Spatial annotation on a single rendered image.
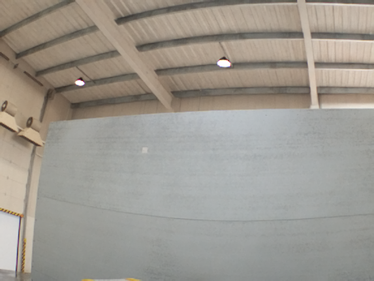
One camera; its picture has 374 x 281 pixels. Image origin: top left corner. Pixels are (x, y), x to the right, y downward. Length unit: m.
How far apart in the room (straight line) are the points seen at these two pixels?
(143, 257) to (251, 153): 0.76
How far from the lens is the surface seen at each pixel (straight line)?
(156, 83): 11.08
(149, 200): 1.74
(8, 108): 10.99
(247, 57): 9.93
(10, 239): 12.47
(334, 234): 1.53
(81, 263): 1.98
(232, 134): 1.68
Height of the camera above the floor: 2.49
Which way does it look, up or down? 20 degrees up
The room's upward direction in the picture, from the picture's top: 7 degrees clockwise
